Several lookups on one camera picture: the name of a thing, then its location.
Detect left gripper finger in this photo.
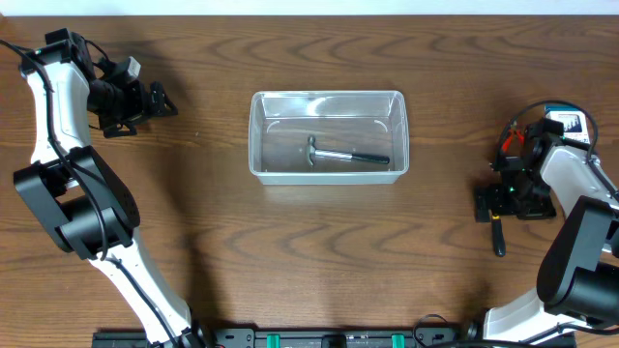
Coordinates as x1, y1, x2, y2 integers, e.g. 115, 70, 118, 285
148, 81, 178, 117
103, 123, 137, 138

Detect yellow black screwdriver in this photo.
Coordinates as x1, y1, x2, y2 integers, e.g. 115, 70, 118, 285
491, 215, 506, 257

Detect red handled pliers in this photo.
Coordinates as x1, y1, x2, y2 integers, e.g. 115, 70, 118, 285
500, 126, 525, 154

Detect clear plastic container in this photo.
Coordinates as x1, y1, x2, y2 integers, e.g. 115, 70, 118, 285
248, 90, 410, 186

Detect small claw hammer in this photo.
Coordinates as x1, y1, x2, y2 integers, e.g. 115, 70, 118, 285
306, 135, 391, 166

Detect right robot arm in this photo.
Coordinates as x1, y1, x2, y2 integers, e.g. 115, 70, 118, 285
467, 119, 618, 345

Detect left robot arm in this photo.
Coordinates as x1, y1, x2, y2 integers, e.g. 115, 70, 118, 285
12, 28, 214, 347

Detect blue white screw box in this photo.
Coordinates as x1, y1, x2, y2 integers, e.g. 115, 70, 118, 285
545, 104, 590, 144

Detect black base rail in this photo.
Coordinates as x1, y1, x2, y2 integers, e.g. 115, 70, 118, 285
91, 326, 577, 348

